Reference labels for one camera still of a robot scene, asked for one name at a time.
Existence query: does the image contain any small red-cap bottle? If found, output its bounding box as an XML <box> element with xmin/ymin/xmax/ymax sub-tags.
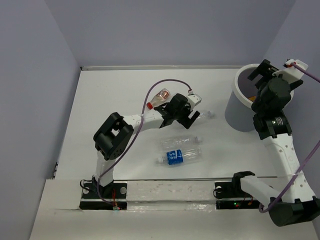
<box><xmin>146</xmin><ymin>88</ymin><xmax>171</xmax><ymax>110</ymax></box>

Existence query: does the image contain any clear bottle white cap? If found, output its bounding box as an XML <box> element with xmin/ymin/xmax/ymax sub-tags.
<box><xmin>196</xmin><ymin>110</ymin><xmax>216</xmax><ymax>122</ymax></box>

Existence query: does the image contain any clear crushed bottle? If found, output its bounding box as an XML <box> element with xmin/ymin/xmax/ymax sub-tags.
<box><xmin>159</xmin><ymin>135</ymin><xmax>204</xmax><ymax>150</ymax></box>

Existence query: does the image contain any blue label water bottle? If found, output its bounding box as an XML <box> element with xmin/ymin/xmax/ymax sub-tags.
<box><xmin>155</xmin><ymin>147</ymin><xmax>202</xmax><ymax>167</ymax></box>

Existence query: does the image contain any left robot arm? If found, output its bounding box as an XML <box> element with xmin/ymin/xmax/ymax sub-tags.
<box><xmin>93</xmin><ymin>93</ymin><xmax>202</xmax><ymax>198</ymax></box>

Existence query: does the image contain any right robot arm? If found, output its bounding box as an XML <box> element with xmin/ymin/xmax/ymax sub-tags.
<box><xmin>230</xmin><ymin>59</ymin><xmax>320</xmax><ymax>227</ymax></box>

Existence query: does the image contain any white round bin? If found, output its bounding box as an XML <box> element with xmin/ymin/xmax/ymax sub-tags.
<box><xmin>224</xmin><ymin>63</ymin><xmax>301</xmax><ymax>139</ymax></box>

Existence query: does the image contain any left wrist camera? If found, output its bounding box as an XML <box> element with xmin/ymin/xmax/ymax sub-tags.
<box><xmin>186</xmin><ymin>90</ymin><xmax>202</xmax><ymax>110</ymax></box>

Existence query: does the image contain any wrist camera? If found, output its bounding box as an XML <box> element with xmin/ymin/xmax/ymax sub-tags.
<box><xmin>186</xmin><ymin>90</ymin><xmax>202</xmax><ymax>110</ymax></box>
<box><xmin>272</xmin><ymin>59</ymin><xmax>309</xmax><ymax>84</ymax></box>

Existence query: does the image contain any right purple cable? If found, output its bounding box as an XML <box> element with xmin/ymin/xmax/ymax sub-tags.
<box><xmin>258</xmin><ymin>62</ymin><xmax>320</xmax><ymax>214</ymax></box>

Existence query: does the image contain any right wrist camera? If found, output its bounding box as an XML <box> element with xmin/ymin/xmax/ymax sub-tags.
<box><xmin>272</xmin><ymin>59</ymin><xmax>309</xmax><ymax>84</ymax></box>

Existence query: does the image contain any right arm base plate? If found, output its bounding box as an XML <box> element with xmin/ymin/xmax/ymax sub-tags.
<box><xmin>212</xmin><ymin>181</ymin><xmax>260</xmax><ymax>210</ymax></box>

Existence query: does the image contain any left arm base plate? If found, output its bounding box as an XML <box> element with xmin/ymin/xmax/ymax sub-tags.
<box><xmin>79</xmin><ymin>179</ymin><xmax>128</xmax><ymax>211</ymax></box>

